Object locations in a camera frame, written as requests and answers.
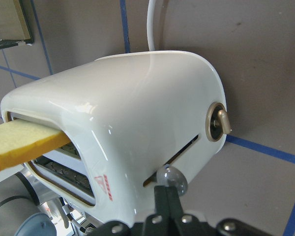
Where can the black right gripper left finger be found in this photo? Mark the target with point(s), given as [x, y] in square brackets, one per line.
[162, 209]

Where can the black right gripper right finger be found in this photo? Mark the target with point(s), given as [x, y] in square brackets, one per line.
[173, 208]

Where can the white two-slot toaster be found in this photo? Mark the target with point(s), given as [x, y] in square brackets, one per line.
[127, 115]

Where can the toast slice in toaster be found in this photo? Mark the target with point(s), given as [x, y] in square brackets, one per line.
[22, 141]

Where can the wire basket with wooden shelf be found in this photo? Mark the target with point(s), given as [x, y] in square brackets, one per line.
[14, 25]

